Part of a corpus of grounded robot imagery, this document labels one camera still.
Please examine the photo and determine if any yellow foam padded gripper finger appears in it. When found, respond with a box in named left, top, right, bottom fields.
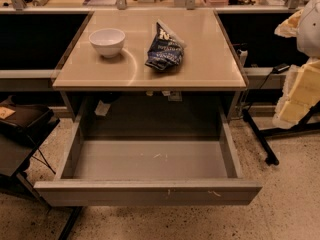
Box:
left=272, top=9, right=320, bottom=129

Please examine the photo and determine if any grey top drawer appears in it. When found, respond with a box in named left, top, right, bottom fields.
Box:
left=35, top=96, right=261, bottom=206

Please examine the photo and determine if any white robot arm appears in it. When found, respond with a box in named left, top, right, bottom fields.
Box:
left=273, top=0, right=320, bottom=129

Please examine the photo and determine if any grey drawer cabinet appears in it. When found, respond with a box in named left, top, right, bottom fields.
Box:
left=53, top=9, right=247, bottom=131

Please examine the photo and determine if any black power adapter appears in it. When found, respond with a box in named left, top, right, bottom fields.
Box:
left=271, top=63, right=290, bottom=74

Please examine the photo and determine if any black metal stand base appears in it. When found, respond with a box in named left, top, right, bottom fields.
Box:
left=242, top=102, right=320, bottom=166

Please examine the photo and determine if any blue crumpled chip bag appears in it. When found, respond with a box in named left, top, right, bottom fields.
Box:
left=145, top=20, right=187, bottom=71

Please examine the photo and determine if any white ceramic bowl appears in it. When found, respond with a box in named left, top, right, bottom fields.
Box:
left=89, top=28, right=126, bottom=58

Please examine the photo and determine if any black bag on side table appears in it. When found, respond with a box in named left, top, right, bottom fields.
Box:
left=0, top=96, right=54, bottom=146

